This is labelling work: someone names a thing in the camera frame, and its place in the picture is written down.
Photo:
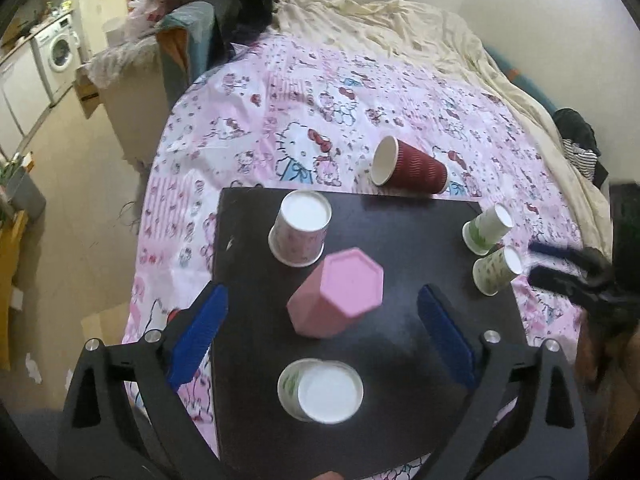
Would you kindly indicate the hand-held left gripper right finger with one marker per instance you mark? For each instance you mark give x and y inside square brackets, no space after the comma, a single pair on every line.
[447,337]

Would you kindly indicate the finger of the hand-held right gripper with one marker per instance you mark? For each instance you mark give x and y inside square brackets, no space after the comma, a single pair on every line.
[560,280]
[547,251]

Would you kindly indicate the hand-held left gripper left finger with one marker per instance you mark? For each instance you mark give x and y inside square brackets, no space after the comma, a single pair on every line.
[197,332]

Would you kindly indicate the small green cartoon print cup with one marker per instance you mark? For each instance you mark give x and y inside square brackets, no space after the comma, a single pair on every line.
[492,270]

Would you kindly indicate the white cup green leaf print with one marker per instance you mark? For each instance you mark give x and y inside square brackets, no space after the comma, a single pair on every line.
[480,232]

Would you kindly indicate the pink hexagonal cup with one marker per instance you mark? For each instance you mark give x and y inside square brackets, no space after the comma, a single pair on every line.
[325,310]

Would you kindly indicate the white paper cup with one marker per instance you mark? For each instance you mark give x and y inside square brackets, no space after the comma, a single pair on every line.
[330,392]

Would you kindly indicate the white cartoon cat print cup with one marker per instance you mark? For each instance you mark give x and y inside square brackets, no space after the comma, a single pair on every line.
[295,240]

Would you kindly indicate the person's right forearm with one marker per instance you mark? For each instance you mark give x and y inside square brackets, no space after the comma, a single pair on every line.
[600,355]

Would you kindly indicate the red ribbed paper cup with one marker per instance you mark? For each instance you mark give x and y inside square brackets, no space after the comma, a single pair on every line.
[420,167]

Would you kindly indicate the person's left hand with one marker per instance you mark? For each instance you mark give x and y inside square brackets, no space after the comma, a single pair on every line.
[329,476]

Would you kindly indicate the striped garment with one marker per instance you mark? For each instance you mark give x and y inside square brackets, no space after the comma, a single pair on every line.
[582,157]

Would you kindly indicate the black board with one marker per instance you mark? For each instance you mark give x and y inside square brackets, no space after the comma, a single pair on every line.
[400,240]

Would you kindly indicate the black garment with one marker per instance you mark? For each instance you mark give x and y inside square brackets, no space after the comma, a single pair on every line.
[575,125]

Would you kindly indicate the yellow wooden chair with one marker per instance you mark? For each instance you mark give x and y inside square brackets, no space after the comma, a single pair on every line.
[10,285]

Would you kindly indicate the beige cabinet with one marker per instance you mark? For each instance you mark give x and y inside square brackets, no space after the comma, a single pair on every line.
[135,120]

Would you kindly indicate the grey trash bin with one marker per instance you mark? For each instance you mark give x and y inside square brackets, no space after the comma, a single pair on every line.
[25,192]

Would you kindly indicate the pink cartoon print blanket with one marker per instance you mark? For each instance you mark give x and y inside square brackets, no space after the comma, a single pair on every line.
[280,95]

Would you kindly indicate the cardboard box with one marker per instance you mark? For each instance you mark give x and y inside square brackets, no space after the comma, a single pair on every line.
[87,92]

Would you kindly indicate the cream duvet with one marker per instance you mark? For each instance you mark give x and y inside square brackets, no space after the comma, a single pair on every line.
[400,25]

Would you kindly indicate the floral cover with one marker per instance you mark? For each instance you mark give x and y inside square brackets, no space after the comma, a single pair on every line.
[122,60]

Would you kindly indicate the blue jeans garment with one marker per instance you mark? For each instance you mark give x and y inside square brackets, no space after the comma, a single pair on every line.
[185,40]

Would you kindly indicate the white kitchen cabinets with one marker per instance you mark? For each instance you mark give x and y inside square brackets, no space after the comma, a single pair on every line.
[20,95]

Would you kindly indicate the white washing machine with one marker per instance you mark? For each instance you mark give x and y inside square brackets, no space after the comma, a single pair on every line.
[60,55]

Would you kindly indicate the pink plastic bag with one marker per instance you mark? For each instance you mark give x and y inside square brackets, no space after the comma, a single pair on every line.
[145,10]

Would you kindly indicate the black bag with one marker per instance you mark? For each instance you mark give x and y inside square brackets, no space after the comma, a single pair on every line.
[245,5]

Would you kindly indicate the teal bed frame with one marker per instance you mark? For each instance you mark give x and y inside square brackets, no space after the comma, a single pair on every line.
[525,80]

